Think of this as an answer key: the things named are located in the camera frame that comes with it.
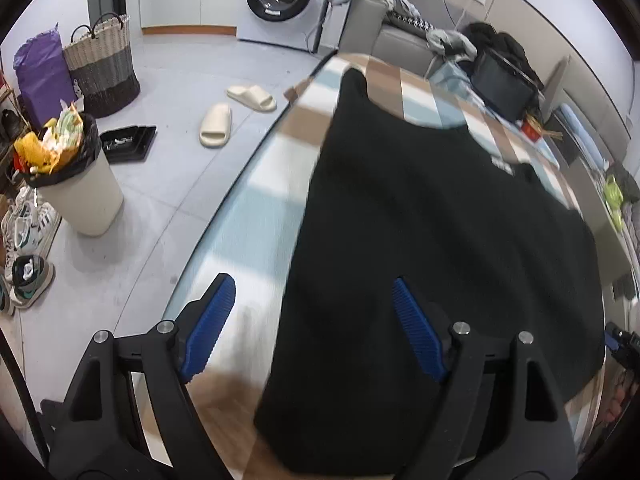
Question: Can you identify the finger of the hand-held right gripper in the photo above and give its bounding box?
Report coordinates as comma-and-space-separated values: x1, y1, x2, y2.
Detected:
603, 322, 640, 368

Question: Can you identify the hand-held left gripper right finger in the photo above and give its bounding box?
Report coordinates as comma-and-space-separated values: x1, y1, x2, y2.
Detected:
392, 276, 577, 480

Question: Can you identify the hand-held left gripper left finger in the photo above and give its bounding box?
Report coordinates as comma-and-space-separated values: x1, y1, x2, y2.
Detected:
40, 273, 238, 480

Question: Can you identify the black knit sweater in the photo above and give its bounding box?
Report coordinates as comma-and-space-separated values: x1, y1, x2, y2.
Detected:
254, 67, 608, 478

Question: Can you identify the pile of black clothes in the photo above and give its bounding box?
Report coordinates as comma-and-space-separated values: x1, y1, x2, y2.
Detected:
465, 22, 544, 92

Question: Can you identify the person's right hand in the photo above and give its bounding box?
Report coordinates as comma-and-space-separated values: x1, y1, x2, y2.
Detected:
600, 365, 639, 427

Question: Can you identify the checked tablecloth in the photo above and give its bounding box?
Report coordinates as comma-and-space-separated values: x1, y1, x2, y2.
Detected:
165, 52, 601, 480

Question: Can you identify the green toy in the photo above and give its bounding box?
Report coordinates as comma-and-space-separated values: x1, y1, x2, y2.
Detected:
604, 175, 627, 232

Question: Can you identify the white bedside cabinet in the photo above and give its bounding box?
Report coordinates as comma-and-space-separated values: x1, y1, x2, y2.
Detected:
545, 125, 626, 241

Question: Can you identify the white trash bin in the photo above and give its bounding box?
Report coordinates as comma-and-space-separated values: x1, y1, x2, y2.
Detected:
15, 110, 125, 238

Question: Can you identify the grey teal sneaker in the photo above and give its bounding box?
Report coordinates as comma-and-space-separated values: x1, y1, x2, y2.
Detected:
10, 255, 56, 310
0, 275, 16, 317

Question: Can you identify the white green-striped sneaker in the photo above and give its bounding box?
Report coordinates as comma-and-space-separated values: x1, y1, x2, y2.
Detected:
2, 200, 38, 272
21, 201, 62, 257

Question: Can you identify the black tray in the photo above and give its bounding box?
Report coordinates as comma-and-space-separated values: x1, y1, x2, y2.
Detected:
100, 125, 157, 164

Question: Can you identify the cream slipper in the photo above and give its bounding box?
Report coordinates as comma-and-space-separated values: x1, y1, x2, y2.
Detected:
226, 85, 277, 113
199, 103, 233, 149

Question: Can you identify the grey upholstered bed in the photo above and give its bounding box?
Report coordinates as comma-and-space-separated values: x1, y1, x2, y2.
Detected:
542, 55, 640, 201

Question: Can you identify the light blue pillow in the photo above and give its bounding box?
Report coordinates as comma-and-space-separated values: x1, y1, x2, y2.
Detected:
556, 102, 589, 129

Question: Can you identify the light blue tablecloth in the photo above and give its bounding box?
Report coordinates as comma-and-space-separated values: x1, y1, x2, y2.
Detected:
427, 56, 563, 171

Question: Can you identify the black rice cooker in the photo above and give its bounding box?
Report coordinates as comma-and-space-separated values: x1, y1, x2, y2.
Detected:
471, 50, 542, 122

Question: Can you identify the wooden shoe rack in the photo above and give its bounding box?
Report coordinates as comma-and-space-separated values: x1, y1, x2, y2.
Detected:
0, 70, 37, 197

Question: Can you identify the woven laundry basket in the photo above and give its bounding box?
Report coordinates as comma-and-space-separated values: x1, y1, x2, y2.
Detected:
62, 12, 141, 119

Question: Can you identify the grey sofa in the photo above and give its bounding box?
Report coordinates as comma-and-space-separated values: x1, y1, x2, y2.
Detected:
340, 0, 476, 82

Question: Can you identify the grey hoodie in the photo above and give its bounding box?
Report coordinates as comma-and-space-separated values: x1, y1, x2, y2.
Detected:
425, 27, 479, 59

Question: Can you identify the purple bag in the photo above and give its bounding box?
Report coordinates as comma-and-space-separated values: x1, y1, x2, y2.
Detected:
12, 25, 79, 131

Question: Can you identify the houndstooth pillow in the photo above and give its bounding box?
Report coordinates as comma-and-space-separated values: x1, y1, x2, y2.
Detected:
390, 7, 437, 37

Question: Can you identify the white washing machine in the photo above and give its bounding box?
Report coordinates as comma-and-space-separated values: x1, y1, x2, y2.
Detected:
236, 0, 341, 54

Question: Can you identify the black cable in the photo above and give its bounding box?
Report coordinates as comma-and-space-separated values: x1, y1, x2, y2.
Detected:
0, 332, 49, 467

